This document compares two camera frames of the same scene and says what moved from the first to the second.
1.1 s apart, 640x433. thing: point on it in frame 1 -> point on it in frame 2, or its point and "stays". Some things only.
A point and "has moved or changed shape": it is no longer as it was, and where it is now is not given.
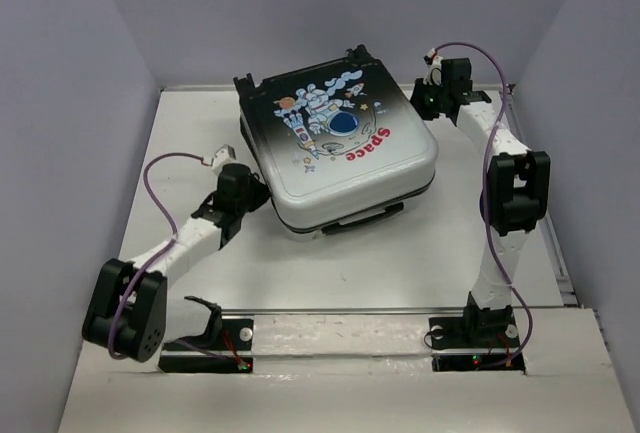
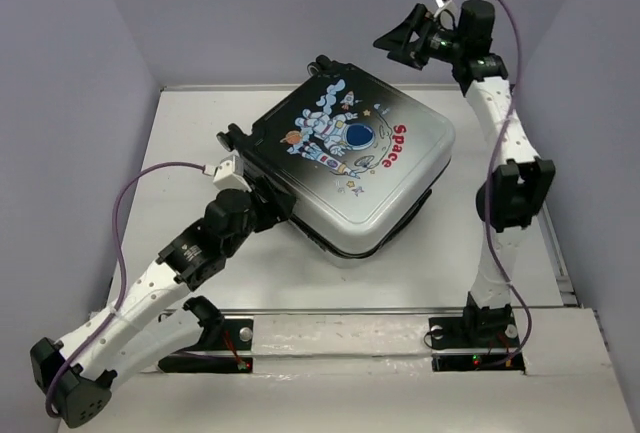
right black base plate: [470, 343] stays
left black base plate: [233, 335] stays
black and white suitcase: [340, 145] has moved or changed shape
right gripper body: [426, 99] -> [443, 45]
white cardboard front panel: [358, 374] stays
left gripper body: [256, 197] -> [262, 216]
